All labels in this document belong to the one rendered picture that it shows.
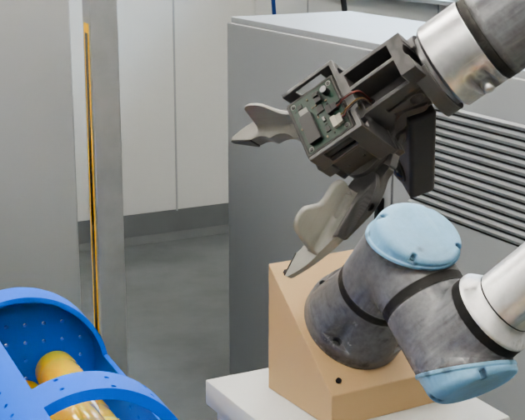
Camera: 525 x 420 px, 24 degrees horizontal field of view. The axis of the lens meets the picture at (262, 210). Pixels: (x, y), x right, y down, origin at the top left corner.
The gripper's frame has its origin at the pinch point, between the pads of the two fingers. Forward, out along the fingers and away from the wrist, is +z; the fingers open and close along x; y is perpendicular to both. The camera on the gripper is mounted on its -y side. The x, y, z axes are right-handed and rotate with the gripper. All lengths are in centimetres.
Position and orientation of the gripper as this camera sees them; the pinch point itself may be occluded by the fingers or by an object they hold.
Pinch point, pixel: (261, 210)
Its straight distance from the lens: 106.8
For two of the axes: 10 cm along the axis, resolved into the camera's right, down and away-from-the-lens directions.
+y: -5.5, -2.9, -7.8
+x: 3.2, 7.9, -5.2
